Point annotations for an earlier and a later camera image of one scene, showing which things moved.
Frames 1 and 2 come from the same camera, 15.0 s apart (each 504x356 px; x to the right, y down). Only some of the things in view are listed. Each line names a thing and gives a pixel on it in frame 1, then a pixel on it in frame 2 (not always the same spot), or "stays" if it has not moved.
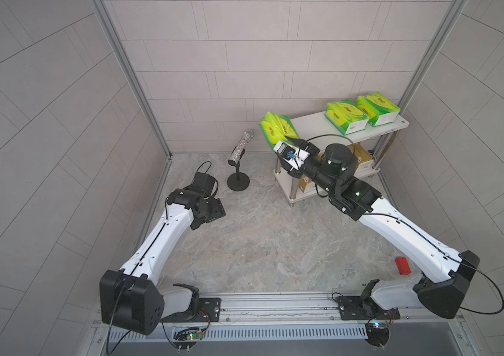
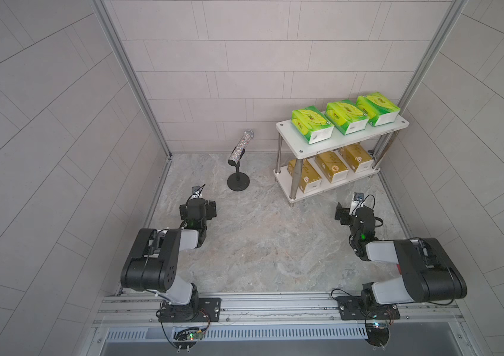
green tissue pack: (346, 116) stays
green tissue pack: (377, 108) stays
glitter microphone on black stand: (239, 182) stays
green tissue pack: (278, 127) → (312, 124)
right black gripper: (296, 172) → (345, 214)
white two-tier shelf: (323, 156) stays
